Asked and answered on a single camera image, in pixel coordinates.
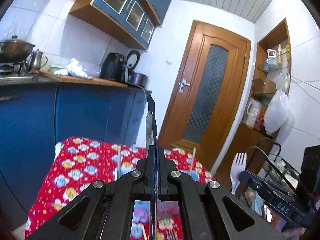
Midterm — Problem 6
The white power cable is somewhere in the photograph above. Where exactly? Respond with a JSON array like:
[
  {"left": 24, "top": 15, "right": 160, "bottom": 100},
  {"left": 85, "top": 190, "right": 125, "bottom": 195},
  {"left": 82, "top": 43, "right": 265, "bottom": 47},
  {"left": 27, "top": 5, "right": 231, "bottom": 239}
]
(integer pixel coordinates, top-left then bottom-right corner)
[{"left": 134, "top": 83, "right": 147, "bottom": 102}]

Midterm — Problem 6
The light blue utensil box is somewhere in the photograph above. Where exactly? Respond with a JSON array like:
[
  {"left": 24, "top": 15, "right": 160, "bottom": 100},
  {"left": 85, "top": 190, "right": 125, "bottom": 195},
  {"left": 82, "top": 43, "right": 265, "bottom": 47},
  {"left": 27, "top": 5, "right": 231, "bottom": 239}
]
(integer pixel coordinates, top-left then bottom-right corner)
[{"left": 115, "top": 146, "right": 201, "bottom": 182}]

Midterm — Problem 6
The wooden wall shelf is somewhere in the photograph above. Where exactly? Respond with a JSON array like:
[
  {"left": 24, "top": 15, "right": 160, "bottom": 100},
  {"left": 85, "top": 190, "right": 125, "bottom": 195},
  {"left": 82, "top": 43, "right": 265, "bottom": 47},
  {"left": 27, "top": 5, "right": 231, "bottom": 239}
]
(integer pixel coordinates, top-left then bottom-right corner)
[{"left": 239, "top": 18, "right": 293, "bottom": 173}]

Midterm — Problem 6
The cream plastic fork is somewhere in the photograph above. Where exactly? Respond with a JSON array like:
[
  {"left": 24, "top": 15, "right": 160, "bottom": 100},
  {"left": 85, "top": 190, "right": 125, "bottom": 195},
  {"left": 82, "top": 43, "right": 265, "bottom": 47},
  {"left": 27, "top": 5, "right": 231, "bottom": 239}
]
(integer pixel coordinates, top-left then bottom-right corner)
[{"left": 229, "top": 152, "right": 247, "bottom": 195}]

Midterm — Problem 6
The large dark wok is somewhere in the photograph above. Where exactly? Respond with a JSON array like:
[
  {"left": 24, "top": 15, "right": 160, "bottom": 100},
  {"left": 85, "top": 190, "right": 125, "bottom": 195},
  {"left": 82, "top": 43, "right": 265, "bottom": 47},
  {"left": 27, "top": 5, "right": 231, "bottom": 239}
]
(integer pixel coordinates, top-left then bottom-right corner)
[{"left": 0, "top": 35, "right": 36, "bottom": 63}]

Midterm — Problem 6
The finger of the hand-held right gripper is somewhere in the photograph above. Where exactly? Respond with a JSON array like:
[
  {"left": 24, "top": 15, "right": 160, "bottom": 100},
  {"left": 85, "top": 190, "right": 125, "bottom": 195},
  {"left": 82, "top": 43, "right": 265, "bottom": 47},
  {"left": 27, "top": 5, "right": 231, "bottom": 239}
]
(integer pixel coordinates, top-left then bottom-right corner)
[{"left": 238, "top": 170, "right": 299, "bottom": 203}]

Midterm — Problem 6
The white plastic bag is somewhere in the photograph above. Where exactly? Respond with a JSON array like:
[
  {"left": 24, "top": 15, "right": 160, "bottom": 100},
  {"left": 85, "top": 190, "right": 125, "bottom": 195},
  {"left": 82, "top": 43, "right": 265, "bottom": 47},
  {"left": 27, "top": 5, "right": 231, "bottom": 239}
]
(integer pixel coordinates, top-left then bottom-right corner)
[{"left": 263, "top": 89, "right": 292, "bottom": 134}]

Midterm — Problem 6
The dark rice cooker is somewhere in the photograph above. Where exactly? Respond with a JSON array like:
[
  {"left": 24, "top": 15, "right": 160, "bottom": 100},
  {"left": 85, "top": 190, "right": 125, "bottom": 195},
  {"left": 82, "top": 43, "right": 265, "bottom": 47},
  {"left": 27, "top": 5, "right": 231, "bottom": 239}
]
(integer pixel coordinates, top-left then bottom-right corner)
[{"left": 126, "top": 50, "right": 149, "bottom": 87}]

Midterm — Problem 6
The black air fryer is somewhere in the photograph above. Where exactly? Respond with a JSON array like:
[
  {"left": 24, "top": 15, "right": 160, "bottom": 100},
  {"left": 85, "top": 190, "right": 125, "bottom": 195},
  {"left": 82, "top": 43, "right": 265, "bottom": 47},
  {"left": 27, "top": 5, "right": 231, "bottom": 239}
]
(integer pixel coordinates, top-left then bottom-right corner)
[{"left": 99, "top": 52, "right": 126, "bottom": 82}]

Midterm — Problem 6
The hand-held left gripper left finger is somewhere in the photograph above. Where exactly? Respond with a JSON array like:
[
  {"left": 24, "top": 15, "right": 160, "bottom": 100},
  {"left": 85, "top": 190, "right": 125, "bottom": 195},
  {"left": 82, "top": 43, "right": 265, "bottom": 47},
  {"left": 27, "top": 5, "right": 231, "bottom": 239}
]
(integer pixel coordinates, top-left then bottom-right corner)
[{"left": 26, "top": 145, "right": 155, "bottom": 240}]

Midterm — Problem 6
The blue wooden wall cabinet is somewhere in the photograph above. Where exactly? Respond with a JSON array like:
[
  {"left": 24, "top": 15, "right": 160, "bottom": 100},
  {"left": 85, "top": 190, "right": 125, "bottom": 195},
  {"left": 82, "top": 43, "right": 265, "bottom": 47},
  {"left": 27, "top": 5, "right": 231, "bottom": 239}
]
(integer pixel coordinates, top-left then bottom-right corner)
[{"left": 69, "top": 0, "right": 173, "bottom": 50}]

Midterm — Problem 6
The steel table knife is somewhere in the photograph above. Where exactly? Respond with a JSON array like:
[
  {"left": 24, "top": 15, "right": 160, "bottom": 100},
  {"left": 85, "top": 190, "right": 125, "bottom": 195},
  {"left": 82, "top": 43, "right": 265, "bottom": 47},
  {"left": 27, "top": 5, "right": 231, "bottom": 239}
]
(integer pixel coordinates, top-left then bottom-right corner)
[{"left": 144, "top": 94, "right": 159, "bottom": 240}]

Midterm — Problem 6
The white cloth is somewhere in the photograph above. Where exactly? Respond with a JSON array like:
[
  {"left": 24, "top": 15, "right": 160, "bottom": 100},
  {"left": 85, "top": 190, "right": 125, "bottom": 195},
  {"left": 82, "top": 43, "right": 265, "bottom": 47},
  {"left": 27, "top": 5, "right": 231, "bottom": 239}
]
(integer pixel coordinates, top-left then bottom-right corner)
[{"left": 53, "top": 58, "right": 92, "bottom": 80}]

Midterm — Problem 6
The silver door handle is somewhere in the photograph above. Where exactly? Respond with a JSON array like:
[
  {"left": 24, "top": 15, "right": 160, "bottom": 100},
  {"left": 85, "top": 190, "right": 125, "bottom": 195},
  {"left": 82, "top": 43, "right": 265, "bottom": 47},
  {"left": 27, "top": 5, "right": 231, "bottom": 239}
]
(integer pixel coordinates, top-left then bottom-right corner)
[{"left": 179, "top": 78, "right": 191, "bottom": 94}]

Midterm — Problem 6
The steel kettle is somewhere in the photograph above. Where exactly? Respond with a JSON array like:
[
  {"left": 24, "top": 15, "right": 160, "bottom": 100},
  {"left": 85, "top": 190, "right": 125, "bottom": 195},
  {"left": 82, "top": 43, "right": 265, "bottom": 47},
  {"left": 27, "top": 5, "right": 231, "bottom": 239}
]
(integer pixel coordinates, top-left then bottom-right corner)
[{"left": 24, "top": 48, "right": 48, "bottom": 73}]

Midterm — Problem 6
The wooden door with glass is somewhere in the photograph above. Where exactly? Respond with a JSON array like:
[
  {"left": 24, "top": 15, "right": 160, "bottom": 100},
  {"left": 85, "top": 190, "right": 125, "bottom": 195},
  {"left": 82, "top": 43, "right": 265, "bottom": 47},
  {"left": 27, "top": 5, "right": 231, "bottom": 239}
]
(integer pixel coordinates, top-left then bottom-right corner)
[{"left": 157, "top": 20, "right": 252, "bottom": 172}]

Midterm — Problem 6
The red smiley flower tablecloth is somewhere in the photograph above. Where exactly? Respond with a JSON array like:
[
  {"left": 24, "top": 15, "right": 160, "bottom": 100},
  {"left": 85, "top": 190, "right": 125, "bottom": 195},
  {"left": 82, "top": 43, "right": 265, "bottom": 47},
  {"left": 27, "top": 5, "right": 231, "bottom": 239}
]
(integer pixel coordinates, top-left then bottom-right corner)
[{"left": 24, "top": 136, "right": 217, "bottom": 240}]

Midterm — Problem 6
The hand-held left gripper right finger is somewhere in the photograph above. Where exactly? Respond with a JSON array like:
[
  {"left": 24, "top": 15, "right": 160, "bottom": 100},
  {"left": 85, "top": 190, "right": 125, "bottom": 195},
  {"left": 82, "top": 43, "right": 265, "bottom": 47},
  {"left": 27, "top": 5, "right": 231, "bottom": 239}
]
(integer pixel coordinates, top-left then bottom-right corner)
[{"left": 157, "top": 146, "right": 286, "bottom": 240}]

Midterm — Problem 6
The cardboard box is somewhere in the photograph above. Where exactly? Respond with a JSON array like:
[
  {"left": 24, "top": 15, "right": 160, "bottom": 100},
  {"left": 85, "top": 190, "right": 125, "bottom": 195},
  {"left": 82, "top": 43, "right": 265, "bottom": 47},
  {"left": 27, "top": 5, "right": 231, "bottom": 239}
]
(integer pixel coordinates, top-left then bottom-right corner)
[{"left": 251, "top": 77, "right": 276, "bottom": 96}]

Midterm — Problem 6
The gas stove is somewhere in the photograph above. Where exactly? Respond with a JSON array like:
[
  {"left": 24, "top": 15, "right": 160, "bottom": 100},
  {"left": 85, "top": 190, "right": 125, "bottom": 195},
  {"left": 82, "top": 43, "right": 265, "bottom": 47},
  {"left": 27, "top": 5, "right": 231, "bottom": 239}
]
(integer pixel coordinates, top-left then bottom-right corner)
[{"left": 0, "top": 62, "right": 24, "bottom": 77}]

